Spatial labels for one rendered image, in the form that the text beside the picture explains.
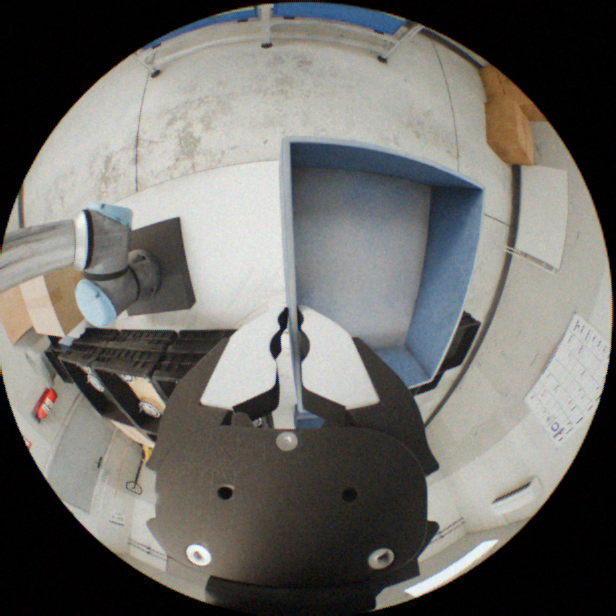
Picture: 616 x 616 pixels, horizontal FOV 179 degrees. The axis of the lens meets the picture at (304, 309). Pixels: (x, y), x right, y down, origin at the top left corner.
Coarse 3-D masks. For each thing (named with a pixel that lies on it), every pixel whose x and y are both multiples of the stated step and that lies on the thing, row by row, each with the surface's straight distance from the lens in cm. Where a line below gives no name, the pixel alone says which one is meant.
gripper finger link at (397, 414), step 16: (368, 352) 9; (368, 368) 8; (384, 368) 9; (384, 384) 8; (400, 384) 8; (384, 400) 7; (400, 400) 8; (352, 416) 7; (368, 416) 7; (384, 416) 7; (400, 416) 7; (416, 416) 8; (384, 432) 7; (400, 432) 7; (416, 432) 7; (416, 448) 7; (432, 464) 7; (352, 496) 6
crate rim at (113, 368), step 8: (96, 368) 78; (104, 368) 73; (112, 368) 70; (120, 368) 67; (128, 368) 65; (136, 368) 63; (144, 368) 61; (136, 376) 63; (144, 376) 60; (104, 384) 84; (152, 384) 61; (128, 416) 96; (136, 424) 100; (152, 432) 99
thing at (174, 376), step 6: (156, 372) 58; (162, 372) 57; (168, 372) 56; (174, 372) 55; (180, 372) 54; (186, 372) 54; (156, 378) 58; (162, 378) 56; (168, 378) 55; (174, 378) 54; (180, 378) 53; (156, 384) 60; (162, 390) 61; (264, 420) 62; (264, 426) 65
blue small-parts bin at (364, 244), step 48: (288, 144) 10; (336, 144) 11; (288, 192) 10; (336, 192) 17; (384, 192) 19; (432, 192) 22; (480, 192) 18; (288, 240) 10; (336, 240) 17; (384, 240) 19; (432, 240) 22; (480, 240) 18; (288, 288) 11; (336, 288) 19; (384, 288) 21; (432, 288) 22; (384, 336) 24; (432, 336) 22
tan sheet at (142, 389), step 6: (138, 378) 84; (132, 384) 91; (138, 384) 88; (144, 384) 85; (138, 390) 92; (144, 390) 89; (150, 390) 86; (138, 396) 97; (144, 396) 93; (150, 396) 90; (156, 396) 88; (162, 402) 90; (162, 408) 95
